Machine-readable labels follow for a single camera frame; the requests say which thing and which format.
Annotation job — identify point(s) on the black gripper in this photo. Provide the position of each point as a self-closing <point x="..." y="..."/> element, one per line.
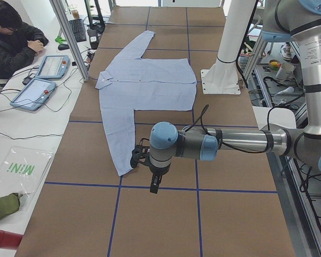
<point x="157" y="171"/>

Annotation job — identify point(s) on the light blue striped shirt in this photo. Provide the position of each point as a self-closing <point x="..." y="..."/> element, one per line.
<point x="130" y="83"/>

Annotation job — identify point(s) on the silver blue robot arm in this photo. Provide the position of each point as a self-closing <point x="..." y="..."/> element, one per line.
<point x="282" y="21"/>

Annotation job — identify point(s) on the clear plastic MINI bag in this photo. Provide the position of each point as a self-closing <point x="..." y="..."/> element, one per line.
<point x="22" y="171"/>

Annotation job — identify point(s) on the white chair seat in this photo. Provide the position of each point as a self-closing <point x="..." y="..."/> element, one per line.
<point x="278" y="116"/>

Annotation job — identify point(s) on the lower blue teach pendant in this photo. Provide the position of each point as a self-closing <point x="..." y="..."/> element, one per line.
<point x="34" y="94"/>

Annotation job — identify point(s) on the blue teach pendant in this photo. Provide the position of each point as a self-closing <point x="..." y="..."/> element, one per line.
<point x="53" y="67"/>
<point x="34" y="94"/>

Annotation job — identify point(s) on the upper blue teach pendant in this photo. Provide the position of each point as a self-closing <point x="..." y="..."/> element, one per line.
<point x="53" y="67"/>

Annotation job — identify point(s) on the green fabric pouch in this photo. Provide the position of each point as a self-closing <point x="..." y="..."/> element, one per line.
<point x="9" y="204"/>

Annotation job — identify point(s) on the black computer mouse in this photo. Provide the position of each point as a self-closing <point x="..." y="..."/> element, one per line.
<point x="62" y="47"/>

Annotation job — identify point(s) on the black smartphone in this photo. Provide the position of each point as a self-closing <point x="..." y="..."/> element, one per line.
<point x="26" y="80"/>

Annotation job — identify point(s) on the red cylinder bottle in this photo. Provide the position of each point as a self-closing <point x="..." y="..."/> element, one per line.
<point x="10" y="240"/>

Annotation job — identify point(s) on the green plastic toy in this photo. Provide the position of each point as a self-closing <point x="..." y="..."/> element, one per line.
<point x="60" y="40"/>

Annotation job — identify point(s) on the black keyboard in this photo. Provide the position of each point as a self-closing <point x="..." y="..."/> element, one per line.
<point x="78" y="28"/>

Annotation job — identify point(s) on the seated person in black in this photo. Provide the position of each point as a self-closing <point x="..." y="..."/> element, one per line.
<point x="19" y="41"/>

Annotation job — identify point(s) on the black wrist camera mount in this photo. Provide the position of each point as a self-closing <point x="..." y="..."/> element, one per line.
<point x="140" y="155"/>

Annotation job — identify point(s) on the aluminium frame post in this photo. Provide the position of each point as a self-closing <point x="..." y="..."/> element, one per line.
<point x="59" y="11"/>

